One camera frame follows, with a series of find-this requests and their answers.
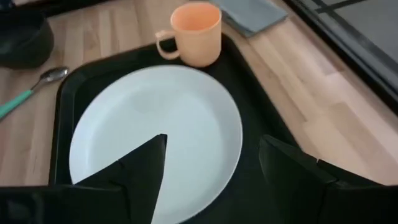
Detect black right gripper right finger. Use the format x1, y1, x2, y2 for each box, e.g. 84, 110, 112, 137
258, 134, 398, 224

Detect orange plastic mug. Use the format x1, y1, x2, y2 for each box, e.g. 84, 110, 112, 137
154, 1, 223, 68

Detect grey napkin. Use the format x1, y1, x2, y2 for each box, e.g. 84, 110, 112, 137
208, 0, 289, 38

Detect black bowl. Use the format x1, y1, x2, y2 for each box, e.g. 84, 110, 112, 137
0, 7, 55, 70

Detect black plastic serving tray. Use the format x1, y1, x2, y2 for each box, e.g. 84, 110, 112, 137
48, 32, 299, 224

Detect white round plate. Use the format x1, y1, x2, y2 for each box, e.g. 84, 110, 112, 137
68, 64, 243, 224

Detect spoon with teal handle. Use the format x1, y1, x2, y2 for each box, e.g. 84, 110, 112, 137
0, 66, 70, 121

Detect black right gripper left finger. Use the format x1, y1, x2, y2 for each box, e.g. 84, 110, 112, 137
0, 133, 169, 224

